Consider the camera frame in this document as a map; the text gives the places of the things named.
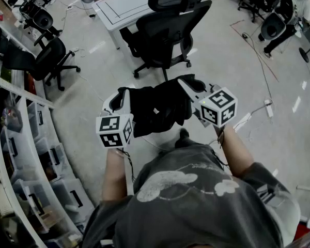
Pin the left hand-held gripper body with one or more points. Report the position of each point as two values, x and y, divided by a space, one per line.
113 128

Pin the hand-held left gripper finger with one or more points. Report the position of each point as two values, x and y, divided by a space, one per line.
108 104
126 102

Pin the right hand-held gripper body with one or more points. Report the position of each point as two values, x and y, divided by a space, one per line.
217 107

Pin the black clothes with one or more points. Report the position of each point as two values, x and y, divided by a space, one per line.
155 99

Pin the black mesh headrest chair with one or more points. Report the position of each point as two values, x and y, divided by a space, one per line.
165 35

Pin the person's right forearm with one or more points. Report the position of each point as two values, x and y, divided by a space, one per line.
235 151

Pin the person's left forearm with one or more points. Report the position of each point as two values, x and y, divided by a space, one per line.
113 174

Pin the black office chair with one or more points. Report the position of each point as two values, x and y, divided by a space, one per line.
250 8
49 53

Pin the white power strip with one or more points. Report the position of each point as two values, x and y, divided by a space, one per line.
242 121
268 108

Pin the person's black shoe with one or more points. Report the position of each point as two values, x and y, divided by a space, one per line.
184 132

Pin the person's black trouser leg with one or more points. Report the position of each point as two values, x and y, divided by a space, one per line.
182 142

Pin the white shelf unit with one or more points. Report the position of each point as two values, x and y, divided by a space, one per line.
20 92

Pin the white table with black lines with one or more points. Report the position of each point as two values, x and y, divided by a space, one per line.
124 6

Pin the black round stand base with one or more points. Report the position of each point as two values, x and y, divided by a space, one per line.
304 54

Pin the person's grey printed shirt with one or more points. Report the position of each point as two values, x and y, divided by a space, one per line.
191 210

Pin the red cup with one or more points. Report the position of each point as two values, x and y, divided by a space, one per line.
0 15

